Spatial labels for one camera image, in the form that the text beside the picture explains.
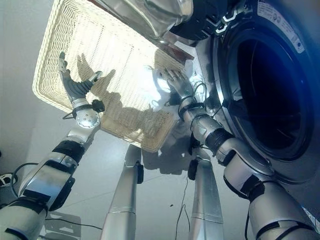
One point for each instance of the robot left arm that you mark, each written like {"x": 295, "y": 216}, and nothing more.
{"x": 50, "y": 175}

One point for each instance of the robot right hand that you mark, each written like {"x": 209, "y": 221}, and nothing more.
{"x": 181, "y": 85}

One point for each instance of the washing machine glass door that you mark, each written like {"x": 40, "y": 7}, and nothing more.
{"x": 175, "y": 15}

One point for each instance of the robot right silver leg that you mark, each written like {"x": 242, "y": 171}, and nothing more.
{"x": 206, "y": 195}

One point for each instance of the silver front-load washing machine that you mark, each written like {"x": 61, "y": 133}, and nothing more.
{"x": 270, "y": 95}

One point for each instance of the white wicker laundry basket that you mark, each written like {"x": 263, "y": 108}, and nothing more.
{"x": 100, "y": 62}

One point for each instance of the robot left silver leg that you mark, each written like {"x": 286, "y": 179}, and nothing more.
{"x": 125, "y": 190}

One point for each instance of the white clothes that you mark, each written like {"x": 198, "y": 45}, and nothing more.
{"x": 160, "y": 85}

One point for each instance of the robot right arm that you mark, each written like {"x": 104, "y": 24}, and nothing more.
{"x": 240, "y": 170}

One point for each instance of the robot silver leg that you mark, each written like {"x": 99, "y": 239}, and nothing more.
{"x": 125, "y": 190}
{"x": 206, "y": 195}

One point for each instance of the black white round device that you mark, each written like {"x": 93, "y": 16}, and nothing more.
{"x": 5, "y": 179}

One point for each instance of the white washing machine label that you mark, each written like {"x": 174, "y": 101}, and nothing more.
{"x": 282, "y": 22}

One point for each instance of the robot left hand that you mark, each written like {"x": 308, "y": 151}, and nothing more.
{"x": 75, "y": 86}

